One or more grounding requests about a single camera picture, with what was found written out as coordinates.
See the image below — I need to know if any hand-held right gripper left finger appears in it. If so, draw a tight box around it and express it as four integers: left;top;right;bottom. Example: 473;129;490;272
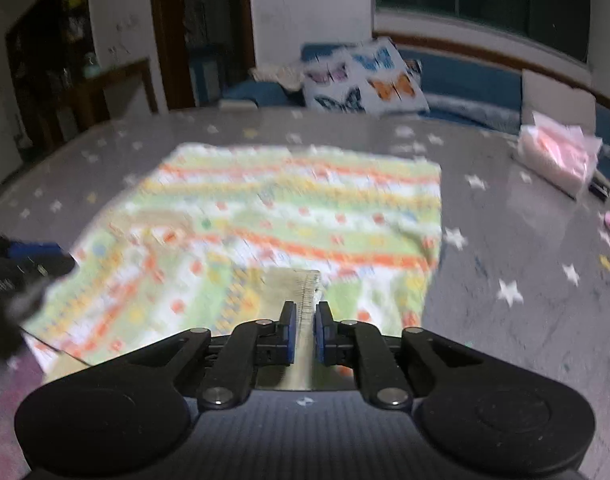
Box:
130;301;298;410

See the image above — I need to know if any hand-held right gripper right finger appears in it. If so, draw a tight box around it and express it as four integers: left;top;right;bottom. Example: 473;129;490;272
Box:
314;301;482;410

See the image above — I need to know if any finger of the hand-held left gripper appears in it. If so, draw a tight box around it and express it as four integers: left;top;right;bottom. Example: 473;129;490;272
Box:
0;233;78;279

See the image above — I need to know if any green patterned child's jacket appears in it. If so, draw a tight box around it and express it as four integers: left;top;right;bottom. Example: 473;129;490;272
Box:
22;142;444;392

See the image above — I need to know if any wooden side desk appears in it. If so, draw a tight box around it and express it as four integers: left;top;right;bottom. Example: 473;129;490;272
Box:
60;57;158;147

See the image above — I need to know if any grey star printed table cover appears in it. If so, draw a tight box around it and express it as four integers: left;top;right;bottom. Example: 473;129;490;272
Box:
0;107;610;480

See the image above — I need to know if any dark shelf cabinet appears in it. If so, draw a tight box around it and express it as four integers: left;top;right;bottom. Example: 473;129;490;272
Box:
5;0;102;128

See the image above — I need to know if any blue framed panel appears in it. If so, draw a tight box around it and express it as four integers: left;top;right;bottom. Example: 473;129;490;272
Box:
189;45;221;106

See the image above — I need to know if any butterfly print pillow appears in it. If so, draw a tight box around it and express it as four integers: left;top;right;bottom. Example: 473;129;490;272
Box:
302;37;431;117

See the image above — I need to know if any crumpled beige cloth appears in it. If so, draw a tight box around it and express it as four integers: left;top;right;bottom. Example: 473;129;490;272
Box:
249;62;306;92

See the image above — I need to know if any blue sofa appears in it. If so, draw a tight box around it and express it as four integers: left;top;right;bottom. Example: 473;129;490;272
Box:
220;42;610;182

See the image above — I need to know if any pink tissue pack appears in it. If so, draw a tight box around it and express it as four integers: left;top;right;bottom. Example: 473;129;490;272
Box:
515;111;604;200

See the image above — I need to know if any grey pillow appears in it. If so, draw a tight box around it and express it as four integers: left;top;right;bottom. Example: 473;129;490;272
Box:
520;69;598;134

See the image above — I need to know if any dark window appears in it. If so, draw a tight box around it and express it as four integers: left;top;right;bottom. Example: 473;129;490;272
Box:
372;0;594;64

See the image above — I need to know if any dark wooden door frame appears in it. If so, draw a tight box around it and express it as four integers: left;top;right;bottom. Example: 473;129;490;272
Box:
148;0;258;111

